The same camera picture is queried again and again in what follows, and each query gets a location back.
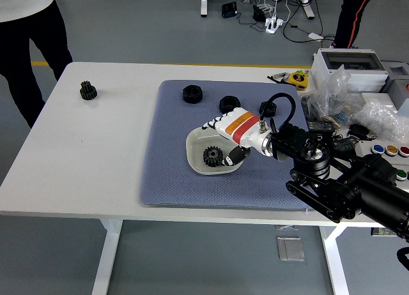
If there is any large black hex nut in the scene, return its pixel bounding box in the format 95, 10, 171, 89
182, 84, 203, 104

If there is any black digital meter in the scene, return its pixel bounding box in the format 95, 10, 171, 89
334, 138, 356, 153

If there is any black metal hand tool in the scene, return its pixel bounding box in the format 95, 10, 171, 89
266, 72, 292, 84

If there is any bubble wrap bag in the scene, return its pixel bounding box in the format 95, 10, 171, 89
351, 98, 409, 146

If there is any grey floor outlet plate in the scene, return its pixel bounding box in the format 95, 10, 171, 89
276, 236, 305, 262

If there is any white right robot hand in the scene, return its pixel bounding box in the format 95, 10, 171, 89
201, 107, 266, 168

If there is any small black fob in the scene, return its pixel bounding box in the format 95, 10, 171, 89
348, 124, 371, 139

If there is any black stepped double gear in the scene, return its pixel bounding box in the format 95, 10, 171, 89
79, 80, 98, 102

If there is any black charger box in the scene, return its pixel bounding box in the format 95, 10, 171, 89
221, 1, 239, 19

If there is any white power strip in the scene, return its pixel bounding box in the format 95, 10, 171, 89
265, 17, 285, 34

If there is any clear plastic bag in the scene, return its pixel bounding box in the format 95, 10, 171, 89
308, 64, 365, 123

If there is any grey enclosure box clear lid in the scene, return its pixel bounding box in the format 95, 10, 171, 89
310, 47, 390, 93

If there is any white square dish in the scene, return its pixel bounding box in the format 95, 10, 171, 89
185, 128, 245, 176

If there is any grey push-button box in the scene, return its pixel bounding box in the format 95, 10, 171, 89
354, 138, 409, 183

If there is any medium black hex nut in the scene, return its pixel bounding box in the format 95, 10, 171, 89
219, 95, 241, 114

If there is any small black hex nut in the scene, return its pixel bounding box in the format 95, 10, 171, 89
258, 100, 277, 118

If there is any black power adapter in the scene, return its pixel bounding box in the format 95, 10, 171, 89
252, 4, 268, 22

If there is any person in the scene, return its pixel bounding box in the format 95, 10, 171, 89
334, 0, 378, 50
0, 0, 73, 129

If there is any yellow tape measure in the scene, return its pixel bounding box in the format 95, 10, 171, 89
289, 70, 309, 91

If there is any white flat box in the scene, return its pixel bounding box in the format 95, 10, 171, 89
360, 91, 400, 114

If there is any large black gear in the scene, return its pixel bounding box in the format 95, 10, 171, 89
202, 146, 224, 167

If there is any white table leg with brace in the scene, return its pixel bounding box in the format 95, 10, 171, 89
319, 225, 351, 295

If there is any grey box with red button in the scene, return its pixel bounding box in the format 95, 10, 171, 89
380, 61, 409, 95

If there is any blue-grey textured mat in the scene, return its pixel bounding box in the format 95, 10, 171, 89
138, 79, 324, 210

